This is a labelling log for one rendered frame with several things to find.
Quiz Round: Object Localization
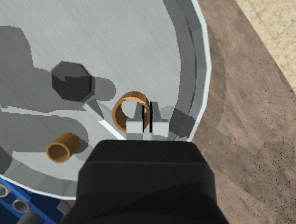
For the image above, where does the blue crate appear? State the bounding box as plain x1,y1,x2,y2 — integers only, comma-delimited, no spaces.
0,177,69,224

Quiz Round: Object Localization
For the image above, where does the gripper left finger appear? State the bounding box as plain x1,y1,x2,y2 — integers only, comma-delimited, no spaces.
126,102,145,140

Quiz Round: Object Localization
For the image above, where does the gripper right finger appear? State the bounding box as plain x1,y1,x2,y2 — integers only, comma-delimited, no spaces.
149,102,169,141

